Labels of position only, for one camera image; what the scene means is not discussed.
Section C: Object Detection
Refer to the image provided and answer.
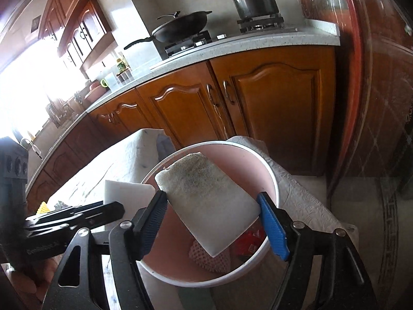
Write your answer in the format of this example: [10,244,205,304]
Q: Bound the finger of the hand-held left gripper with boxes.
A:
[48,201,105,215]
[27,202,125,233]

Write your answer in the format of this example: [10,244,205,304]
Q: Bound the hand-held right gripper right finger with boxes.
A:
[256,191,378,310]

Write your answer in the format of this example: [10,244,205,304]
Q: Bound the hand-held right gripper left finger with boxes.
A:
[42,190,169,310]

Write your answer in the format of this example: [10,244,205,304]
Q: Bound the white scouring sponge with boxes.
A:
[154,151,263,258]

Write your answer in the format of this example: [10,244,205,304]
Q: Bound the pink round bin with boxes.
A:
[136,140,280,289]

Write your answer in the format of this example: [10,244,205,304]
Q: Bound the white foam block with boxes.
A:
[104,179,156,205]

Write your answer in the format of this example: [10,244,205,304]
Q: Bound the red wrapper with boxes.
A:
[231,224,269,260]

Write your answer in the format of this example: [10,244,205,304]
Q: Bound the white dotted tablecloth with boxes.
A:
[35,128,213,310]

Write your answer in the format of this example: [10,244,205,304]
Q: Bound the white embossed cloth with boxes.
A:
[226,136,359,298]

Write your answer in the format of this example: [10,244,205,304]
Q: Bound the pink foam fruit net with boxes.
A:
[188,239,232,272]

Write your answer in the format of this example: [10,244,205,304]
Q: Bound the metal kitchen faucet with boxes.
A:
[20,138,42,159]

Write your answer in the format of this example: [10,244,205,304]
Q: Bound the clear glass jars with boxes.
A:
[45,100,70,126]

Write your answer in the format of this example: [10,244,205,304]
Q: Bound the brown clay pot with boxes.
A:
[84,81,107,102]

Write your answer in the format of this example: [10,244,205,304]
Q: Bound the kitchen window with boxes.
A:
[0,35,88,143]

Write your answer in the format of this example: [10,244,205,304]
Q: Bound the wooden base cabinets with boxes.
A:
[26,46,338,214]

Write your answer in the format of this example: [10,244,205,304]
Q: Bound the speckled kitchen countertop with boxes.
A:
[26,26,341,194]

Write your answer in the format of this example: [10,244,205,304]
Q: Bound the wooden glass door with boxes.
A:
[287,0,413,201]

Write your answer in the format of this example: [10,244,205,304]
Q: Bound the black gas stove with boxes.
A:
[163,14,297,59]

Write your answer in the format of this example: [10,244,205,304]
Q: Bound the black wok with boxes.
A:
[123,10,213,50]

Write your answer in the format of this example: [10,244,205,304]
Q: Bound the steel pot with lid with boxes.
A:
[222,0,281,20]

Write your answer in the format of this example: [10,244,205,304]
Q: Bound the clear cup with green handle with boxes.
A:
[100,73,118,89]

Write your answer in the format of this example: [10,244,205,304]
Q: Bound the wooden wall cabinets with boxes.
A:
[39,0,117,78]

